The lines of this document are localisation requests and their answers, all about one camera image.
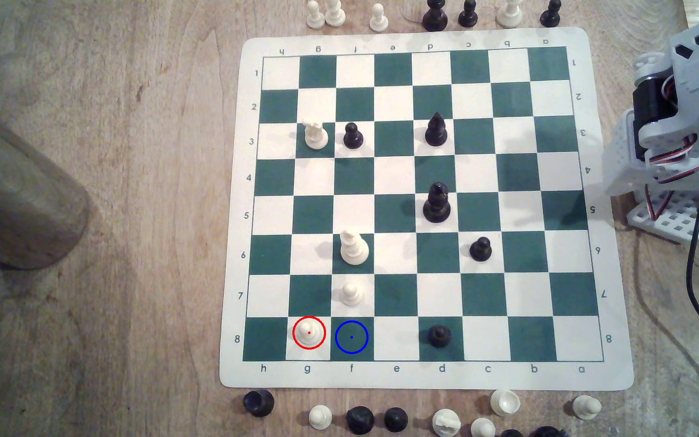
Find tall black chess piece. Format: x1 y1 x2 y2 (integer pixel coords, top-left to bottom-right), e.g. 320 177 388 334
422 0 449 32

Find black bishop chess piece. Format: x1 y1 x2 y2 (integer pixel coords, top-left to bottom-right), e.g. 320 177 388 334
425 113 449 147

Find black queen chess piece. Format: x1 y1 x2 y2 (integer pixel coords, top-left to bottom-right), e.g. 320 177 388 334
423 182 452 223

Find red white black servo wires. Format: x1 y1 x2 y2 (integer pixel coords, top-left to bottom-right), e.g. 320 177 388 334
644 76 699 219

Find green white chess mat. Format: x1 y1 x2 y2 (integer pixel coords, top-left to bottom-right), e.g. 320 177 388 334
219 27 634 392

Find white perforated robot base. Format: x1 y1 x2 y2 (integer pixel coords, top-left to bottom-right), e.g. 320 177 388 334
627 191 699 244

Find black rook chess piece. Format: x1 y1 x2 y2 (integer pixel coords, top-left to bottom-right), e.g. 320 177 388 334
346 406 375 435
243 390 275 418

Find white bishop chess piece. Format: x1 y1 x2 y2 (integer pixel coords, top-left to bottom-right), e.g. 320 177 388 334
340 231 370 266

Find white knight chess piece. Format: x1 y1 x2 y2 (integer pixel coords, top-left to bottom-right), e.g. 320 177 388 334
432 409 462 437

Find white rook chess piece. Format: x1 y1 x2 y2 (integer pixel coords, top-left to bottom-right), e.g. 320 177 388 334
489 389 521 418
303 118 330 151

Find wooden cylinder post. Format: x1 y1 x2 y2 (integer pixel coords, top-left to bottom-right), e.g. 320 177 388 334
0 91 91 272

